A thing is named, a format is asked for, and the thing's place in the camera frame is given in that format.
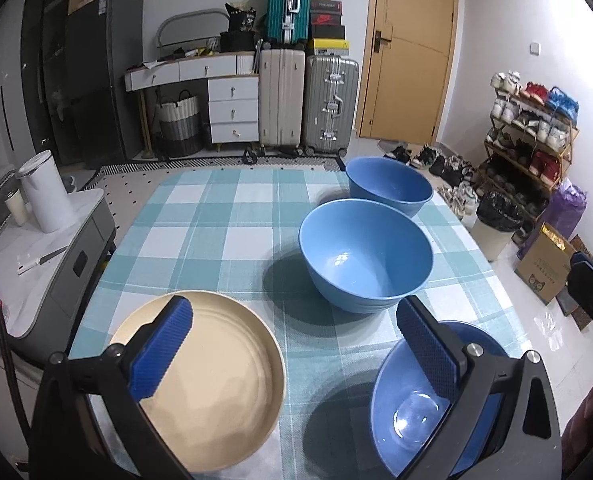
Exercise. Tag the yellow black shoe box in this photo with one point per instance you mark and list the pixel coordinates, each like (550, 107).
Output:
(329, 47)

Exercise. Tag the black round box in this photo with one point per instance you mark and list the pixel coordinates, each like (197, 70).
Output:
(236, 42)

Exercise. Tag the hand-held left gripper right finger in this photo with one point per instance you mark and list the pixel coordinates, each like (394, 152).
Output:
(426, 350)

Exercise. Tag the grey ribbed panel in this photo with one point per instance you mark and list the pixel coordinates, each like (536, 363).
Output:
(1, 205)

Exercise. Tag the bin with black bag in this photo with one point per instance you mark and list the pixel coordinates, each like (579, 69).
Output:
(496, 220)

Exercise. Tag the purple plastic bag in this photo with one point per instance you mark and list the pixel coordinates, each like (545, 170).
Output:
(566, 210)

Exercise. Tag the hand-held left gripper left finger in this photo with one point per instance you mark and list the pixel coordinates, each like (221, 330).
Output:
(161, 350)

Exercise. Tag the black red shoe box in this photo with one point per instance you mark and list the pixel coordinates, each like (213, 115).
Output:
(326, 19)

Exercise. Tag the black tall cabinet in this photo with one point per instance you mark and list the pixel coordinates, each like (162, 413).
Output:
(46, 70)

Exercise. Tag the grey white laundry basket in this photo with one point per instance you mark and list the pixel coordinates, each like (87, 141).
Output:
(179, 127)

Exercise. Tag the blue bowl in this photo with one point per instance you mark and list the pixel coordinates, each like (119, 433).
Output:
(406, 435)
(356, 240)
(386, 180)

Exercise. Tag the wooden shoe rack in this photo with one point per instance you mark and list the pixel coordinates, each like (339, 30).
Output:
(491, 152)

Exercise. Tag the beige suitcase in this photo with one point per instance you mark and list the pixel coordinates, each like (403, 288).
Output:
(282, 100)

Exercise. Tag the tan wooden door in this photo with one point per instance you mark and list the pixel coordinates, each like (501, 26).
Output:
(406, 50)

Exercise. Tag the white desk with drawers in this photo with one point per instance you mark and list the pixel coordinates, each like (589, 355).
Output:
(231, 105)

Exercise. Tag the clear plastic bag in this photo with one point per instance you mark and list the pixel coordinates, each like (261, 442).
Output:
(548, 332)

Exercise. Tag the arched grey mirror frame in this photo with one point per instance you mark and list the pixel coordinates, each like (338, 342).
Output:
(176, 17)

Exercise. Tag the silver suitcase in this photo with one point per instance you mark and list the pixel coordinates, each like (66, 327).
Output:
(331, 105)

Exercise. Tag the scattered dark shoes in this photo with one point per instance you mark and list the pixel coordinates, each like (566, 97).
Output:
(451, 170)

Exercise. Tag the teal checked tablecloth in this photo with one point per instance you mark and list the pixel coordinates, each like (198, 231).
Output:
(216, 240)

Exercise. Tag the white electric kettle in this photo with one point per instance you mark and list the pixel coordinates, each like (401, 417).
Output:
(49, 195)

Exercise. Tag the teal suitcase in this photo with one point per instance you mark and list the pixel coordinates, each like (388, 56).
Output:
(279, 5)

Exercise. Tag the white standing air conditioner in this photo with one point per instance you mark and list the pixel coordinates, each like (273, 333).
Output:
(14, 95)

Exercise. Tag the cream round plate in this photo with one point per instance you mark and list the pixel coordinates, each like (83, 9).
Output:
(226, 360)

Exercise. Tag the white light switch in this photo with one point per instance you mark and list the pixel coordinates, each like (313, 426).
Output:
(535, 49)

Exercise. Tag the brown cardboard box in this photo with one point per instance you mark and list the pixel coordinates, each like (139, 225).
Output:
(541, 270)

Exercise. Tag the black paper bag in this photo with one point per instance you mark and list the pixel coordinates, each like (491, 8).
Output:
(241, 19)

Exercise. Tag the grey side table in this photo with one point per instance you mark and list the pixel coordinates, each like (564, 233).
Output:
(41, 280)

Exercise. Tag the small white cup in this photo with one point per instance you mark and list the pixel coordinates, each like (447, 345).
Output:
(15, 210)

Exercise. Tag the grey refrigerator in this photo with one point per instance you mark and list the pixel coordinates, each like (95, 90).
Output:
(106, 80)

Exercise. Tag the rows of shelved sneakers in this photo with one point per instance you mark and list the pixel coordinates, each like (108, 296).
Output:
(541, 130)

